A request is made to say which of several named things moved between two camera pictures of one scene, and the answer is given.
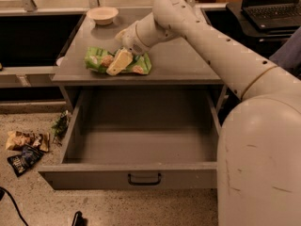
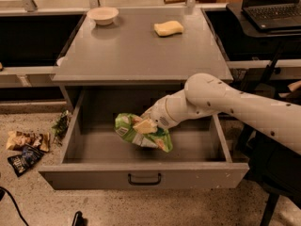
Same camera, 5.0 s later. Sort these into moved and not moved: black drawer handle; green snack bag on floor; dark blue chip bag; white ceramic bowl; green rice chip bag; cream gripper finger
Moved: green rice chip bag; cream gripper finger
Not moved: dark blue chip bag; white ceramic bowl; black drawer handle; green snack bag on floor
